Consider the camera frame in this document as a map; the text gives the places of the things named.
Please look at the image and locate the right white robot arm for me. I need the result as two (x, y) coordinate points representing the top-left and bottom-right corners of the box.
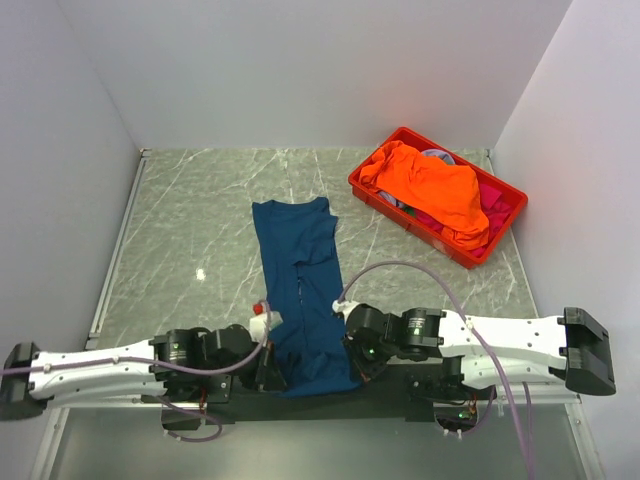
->
(332, 301), (616, 399)

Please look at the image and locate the blue mickey t shirt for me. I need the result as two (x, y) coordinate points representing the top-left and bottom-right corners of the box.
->
(252, 197), (361, 397)

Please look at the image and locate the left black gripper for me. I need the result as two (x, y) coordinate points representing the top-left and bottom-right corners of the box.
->
(204, 338), (288, 393)

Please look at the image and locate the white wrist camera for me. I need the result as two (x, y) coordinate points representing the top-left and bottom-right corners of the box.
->
(332, 299), (360, 322)
(249, 301), (283, 344)

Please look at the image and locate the black base beam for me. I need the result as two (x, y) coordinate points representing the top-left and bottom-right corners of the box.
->
(159, 364), (495, 424)

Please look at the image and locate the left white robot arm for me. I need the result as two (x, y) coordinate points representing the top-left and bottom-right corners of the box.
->
(1, 324), (286, 421)

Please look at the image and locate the magenta t shirt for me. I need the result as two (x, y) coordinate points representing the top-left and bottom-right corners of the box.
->
(412, 184), (514, 257)

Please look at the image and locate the orange t shirt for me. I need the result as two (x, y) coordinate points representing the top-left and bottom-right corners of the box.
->
(359, 141), (490, 250)

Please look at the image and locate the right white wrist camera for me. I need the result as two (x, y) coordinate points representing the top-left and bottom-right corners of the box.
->
(332, 299), (360, 322)

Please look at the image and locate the lavender t shirt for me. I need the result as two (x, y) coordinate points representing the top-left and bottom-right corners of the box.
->
(421, 149), (456, 165)

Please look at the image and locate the aluminium rail frame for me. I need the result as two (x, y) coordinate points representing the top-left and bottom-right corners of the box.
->
(48, 383), (578, 413)

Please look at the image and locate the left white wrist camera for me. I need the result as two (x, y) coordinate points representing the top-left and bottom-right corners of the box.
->
(249, 301), (283, 344)

